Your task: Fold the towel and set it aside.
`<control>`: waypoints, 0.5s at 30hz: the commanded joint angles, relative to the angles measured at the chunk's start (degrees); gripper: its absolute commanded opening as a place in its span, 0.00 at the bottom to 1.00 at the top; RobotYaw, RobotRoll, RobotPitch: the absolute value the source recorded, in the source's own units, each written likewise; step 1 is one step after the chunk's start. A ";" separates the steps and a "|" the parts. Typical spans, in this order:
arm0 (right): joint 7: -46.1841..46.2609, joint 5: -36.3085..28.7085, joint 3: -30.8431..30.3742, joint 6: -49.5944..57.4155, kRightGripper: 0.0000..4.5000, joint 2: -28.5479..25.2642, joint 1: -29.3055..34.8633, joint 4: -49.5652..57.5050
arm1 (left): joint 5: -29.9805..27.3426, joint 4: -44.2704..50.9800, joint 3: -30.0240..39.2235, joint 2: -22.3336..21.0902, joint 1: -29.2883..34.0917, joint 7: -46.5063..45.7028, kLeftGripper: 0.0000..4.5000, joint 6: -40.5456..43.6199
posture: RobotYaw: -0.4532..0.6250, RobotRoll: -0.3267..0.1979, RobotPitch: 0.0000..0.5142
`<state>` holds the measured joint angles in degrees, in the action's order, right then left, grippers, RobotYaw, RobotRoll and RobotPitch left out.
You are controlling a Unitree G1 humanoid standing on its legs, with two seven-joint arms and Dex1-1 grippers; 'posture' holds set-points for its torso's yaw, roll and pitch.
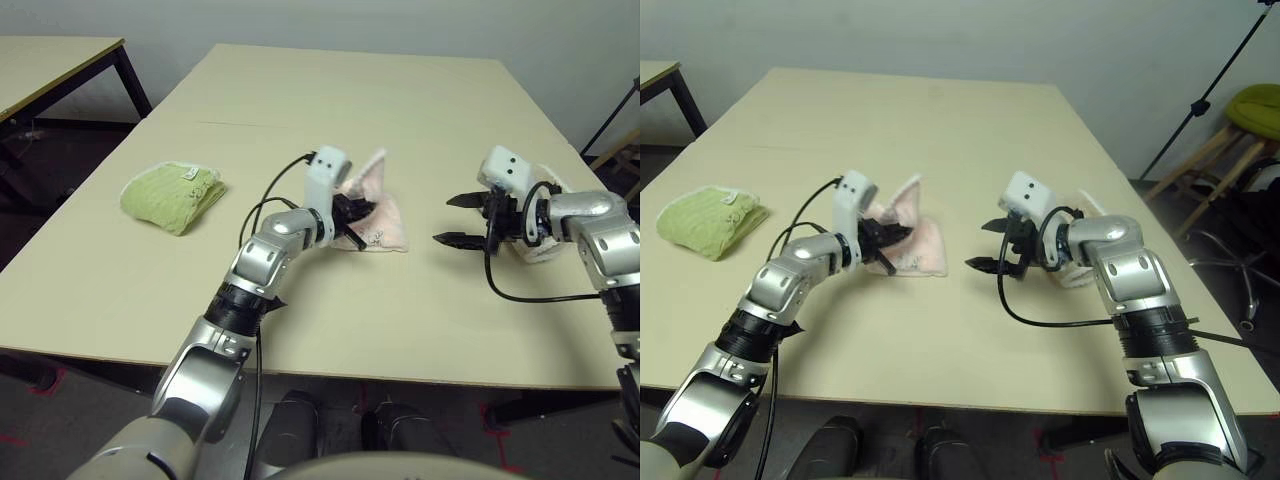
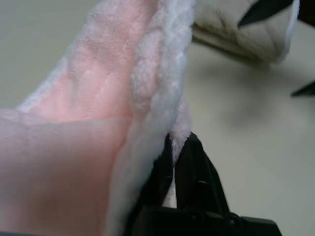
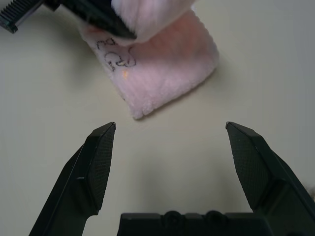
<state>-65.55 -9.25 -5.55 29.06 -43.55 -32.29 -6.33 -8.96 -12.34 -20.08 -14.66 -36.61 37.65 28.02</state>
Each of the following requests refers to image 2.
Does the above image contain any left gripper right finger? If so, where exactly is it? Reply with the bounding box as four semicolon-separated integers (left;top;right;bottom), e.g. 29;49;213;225
175;132;232;215

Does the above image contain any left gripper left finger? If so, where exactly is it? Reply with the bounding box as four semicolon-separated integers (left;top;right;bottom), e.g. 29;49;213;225
132;134;176;215

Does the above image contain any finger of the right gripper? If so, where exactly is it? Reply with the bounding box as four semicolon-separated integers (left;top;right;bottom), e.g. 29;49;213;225
237;0;296;28
291;80;315;98

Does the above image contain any pink towel with white trim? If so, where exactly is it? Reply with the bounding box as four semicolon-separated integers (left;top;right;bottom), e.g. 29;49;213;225
0;0;197;236

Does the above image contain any beige folded towel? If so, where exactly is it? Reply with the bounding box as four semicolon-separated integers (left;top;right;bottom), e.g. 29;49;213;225
191;0;301;65

